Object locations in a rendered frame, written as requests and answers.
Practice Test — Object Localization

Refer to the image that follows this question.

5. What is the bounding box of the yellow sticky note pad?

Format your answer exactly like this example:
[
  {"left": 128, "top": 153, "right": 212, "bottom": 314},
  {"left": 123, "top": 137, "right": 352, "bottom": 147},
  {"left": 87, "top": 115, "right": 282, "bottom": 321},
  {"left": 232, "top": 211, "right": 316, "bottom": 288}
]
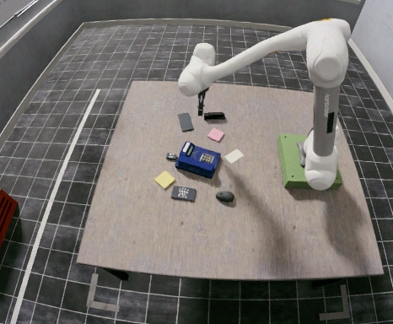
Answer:
[{"left": 155, "top": 170, "right": 175, "bottom": 189}]

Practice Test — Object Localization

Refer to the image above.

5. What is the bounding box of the pink sticky note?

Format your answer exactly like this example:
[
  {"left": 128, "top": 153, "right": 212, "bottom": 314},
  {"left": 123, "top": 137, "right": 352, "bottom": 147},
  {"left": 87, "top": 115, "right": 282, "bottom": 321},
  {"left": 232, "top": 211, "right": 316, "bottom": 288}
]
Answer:
[{"left": 207, "top": 128, "right": 224, "bottom": 142}]

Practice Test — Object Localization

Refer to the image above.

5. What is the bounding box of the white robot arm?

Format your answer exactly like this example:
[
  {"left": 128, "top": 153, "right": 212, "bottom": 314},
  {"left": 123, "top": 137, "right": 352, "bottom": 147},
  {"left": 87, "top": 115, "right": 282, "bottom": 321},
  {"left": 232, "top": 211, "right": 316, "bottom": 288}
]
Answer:
[{"left": 179, "top": 19, "right": 352, "bottom": 190}]

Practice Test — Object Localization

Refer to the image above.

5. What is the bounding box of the black computer mouse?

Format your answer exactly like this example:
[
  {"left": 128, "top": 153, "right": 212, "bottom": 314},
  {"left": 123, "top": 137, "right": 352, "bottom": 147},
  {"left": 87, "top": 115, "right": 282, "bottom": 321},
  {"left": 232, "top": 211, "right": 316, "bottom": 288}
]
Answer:
[{"left": 216, "top": 191, "right": 234, "bottom": 203}]

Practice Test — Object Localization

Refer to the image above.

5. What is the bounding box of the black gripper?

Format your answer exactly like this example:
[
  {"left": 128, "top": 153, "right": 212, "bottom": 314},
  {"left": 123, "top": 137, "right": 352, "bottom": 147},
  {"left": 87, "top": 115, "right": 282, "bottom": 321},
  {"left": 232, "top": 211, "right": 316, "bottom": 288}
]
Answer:
[{"left": 197, "top": 88, "right": 209, "bottom": 116}]

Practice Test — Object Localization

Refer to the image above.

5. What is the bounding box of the blue phone casing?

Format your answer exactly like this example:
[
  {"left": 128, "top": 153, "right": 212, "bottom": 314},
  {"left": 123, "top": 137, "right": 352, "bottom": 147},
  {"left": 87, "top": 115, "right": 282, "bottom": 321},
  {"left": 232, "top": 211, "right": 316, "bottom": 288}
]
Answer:
[{"left": 175, "top": 142, "right": 221, "bottom": 179}]

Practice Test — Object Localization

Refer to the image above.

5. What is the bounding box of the white rectangular sheet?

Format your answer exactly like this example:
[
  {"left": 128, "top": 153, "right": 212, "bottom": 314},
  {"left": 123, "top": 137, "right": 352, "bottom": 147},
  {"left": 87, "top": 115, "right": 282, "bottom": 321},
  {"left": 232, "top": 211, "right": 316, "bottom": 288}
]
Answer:
[{"left": 225, "top": 149, "right": 244, "bottom": 164}]

